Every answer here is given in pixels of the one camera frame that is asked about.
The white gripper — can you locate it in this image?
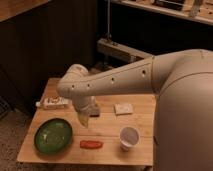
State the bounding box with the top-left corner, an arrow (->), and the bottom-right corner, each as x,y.
72,96 -> 100,127

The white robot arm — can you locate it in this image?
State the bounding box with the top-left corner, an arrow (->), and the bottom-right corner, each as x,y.
57,49 -> 213,171

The green ceramic bowl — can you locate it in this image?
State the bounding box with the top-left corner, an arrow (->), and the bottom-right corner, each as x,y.
34,118 -> 73,155

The beige sponge square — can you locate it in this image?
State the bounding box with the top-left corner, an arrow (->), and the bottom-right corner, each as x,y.
114,103 -> 133,115

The orange carrot toy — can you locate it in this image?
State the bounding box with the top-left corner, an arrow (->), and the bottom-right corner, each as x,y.
80,140 -> 103,149

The white tube package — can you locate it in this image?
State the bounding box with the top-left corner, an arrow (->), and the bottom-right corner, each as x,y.
36,97 -> 69,109

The wooden side table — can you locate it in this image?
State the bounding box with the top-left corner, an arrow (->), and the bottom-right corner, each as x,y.
16,77 -> 158,167

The grey metal beam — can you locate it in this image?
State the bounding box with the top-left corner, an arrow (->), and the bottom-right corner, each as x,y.
97,38 -> 152,63

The metal vertical pole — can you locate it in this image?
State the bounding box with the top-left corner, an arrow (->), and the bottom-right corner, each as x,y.
107,0 -> 111,41

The wooden shelf with clutter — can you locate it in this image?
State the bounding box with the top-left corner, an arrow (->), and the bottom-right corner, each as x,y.
112,0 -> 213,26

